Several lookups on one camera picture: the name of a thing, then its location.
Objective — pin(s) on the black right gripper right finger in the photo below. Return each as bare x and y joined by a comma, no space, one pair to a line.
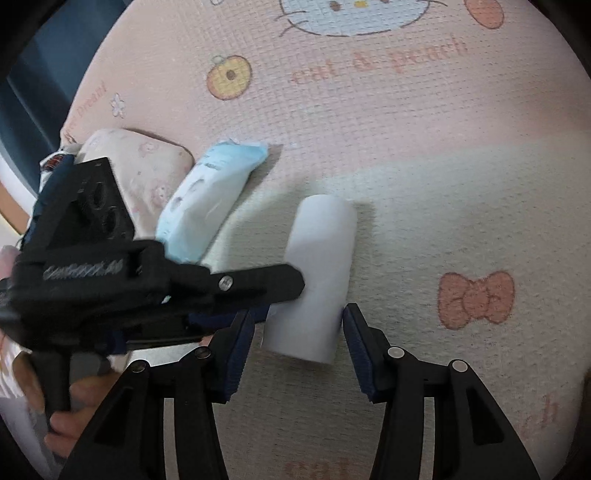
473,437

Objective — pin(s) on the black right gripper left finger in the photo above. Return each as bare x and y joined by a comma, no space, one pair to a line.
157,422

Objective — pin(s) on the blue tissue pack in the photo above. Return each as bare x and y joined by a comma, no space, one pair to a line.
199,206

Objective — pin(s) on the white paper roll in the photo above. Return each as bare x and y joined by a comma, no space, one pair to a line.
321,246

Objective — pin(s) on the person's left hand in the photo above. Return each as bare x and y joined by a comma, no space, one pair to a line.
66,427

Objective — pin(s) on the pink cartoon blanket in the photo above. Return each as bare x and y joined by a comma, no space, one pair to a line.
460,131

